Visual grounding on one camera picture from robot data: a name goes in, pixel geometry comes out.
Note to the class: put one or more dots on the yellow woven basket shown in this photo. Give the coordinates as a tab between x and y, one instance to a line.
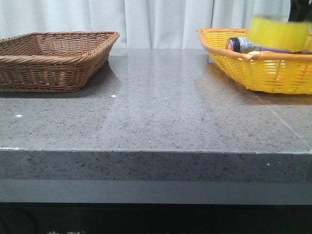
260	71

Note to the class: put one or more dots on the small dark-capped bottle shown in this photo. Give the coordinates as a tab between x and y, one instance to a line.
242	45

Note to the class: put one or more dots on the white curtain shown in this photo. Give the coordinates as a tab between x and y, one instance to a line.
142	24

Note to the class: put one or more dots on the purple sponge block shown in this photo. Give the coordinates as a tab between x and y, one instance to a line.
274	50

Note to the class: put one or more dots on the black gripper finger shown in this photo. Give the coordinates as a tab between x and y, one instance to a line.
300	11

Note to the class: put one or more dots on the brown wicker basket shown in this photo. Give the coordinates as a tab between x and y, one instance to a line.
53	62

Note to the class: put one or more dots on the yellow packing tape roll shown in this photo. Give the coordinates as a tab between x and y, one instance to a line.
278	34

